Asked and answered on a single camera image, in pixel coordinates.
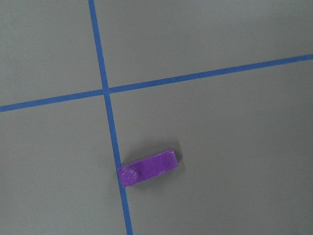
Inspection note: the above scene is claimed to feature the purple flat block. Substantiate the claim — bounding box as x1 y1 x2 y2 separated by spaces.
117 149 179 188

